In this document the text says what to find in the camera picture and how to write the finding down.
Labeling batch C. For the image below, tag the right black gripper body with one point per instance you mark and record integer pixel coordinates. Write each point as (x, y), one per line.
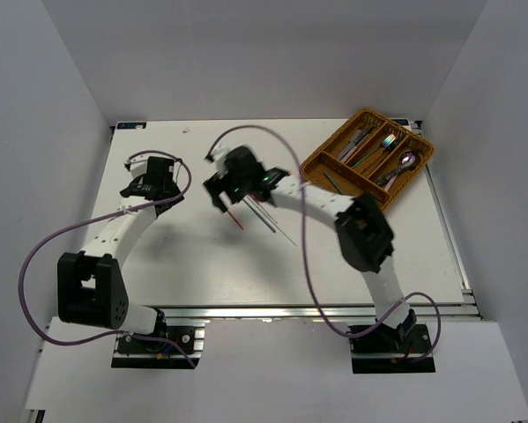
(235, 188)

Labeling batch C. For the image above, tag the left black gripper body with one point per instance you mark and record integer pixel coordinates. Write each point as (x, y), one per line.
(173, 189)

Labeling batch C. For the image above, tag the teal chopstick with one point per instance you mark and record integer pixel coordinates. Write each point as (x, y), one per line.
(333, 183)
(260, 216)

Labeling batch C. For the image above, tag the orange chopstick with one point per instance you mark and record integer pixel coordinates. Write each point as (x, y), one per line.
(235, 220)

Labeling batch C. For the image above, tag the silver patterned table knife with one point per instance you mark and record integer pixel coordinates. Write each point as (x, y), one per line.
(357, 136)

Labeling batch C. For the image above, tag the iridescent rainbow fork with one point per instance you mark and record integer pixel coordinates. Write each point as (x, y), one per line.
(387, 142)

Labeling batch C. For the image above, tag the silver spoon pink handle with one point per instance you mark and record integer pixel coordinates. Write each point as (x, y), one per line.
(384, 179)

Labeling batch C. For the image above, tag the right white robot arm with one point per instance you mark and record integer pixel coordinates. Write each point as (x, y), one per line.
(364, 235)

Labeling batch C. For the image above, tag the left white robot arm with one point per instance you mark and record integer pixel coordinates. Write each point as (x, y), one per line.
(90, 287)

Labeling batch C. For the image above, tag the blue label sticker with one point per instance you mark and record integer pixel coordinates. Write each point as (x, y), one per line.
(131, 125)

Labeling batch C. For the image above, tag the orange wicker cutlery tray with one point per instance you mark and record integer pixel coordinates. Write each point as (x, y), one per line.
(350, 180)

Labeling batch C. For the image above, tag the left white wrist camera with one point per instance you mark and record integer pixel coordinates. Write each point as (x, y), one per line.
(136, 166)

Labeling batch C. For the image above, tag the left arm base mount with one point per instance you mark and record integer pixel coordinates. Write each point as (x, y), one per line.
(175, 344)

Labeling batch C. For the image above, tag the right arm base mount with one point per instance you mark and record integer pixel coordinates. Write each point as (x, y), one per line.
(375, 355)

